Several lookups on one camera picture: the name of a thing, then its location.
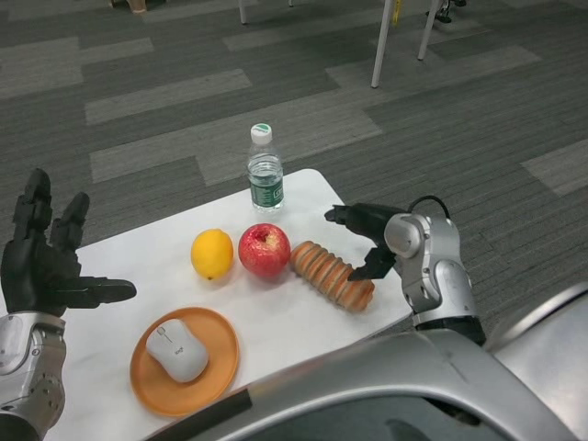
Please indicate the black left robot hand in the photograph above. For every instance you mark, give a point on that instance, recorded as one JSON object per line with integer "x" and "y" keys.
{"x": 32, "y": 271}

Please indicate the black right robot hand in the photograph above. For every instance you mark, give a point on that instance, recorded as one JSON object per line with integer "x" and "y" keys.
{"x": 367, "y": 218}

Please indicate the ridged brown bread loaf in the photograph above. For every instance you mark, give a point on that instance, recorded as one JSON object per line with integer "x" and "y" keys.
{"x": 321, "y": 268}

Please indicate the red apple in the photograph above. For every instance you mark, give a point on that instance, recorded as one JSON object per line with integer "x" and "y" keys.
{"x": 264, "y": 252}

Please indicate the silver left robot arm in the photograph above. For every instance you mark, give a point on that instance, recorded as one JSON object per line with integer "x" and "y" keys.
{"x": 27, "y": 358}

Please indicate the clear water bottle green label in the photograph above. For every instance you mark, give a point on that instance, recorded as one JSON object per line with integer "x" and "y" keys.
{"x": 265, "y": 184}

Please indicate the yellow lemon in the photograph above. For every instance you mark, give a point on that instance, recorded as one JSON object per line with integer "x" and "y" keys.
{"x": 212, "y": 254}

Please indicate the silver robot chest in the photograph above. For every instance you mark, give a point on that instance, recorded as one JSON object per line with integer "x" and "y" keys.
{"x": 390, "y": 381}

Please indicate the white computer mouse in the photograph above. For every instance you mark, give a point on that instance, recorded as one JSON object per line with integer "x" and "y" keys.
{"x": 177, "y": 351}

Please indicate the orange round plate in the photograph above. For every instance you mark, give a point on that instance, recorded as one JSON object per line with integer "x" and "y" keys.
{"x": 220, "y": 353}

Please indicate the yellow black tape measure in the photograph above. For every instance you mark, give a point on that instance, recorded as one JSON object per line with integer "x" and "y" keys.
{"x": 396, "y": 14}

